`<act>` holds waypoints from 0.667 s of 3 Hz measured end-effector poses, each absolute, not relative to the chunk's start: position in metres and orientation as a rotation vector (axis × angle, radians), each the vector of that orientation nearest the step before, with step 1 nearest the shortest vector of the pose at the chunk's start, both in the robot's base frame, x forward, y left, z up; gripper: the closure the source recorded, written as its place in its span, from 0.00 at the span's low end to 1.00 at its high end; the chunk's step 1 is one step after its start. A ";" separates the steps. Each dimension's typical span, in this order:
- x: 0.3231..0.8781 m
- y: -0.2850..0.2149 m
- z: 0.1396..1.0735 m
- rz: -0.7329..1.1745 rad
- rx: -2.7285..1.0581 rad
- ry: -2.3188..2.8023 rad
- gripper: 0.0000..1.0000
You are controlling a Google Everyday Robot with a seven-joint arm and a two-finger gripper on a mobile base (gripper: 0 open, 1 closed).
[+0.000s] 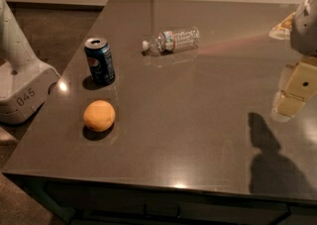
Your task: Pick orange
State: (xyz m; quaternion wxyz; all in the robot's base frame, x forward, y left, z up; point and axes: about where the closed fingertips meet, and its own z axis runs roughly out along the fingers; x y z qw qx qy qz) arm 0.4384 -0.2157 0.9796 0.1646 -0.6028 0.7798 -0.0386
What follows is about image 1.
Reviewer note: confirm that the blue Pepsi soda can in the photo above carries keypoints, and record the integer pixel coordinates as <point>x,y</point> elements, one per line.
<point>99,58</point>

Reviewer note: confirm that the clear plastic water bottle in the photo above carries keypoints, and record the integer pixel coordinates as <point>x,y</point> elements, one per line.
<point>172,41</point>

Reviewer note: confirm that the snack bag on table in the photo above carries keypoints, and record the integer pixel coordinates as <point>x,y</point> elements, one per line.
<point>283,29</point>

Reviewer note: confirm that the orange fruit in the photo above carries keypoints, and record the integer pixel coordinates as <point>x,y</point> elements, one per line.
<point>99,116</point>

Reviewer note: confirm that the white robot base numbered 045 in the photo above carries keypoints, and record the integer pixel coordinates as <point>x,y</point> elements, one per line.
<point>25,80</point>

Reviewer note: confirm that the white gripper with vents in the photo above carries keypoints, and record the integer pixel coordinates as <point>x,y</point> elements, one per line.
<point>304,34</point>

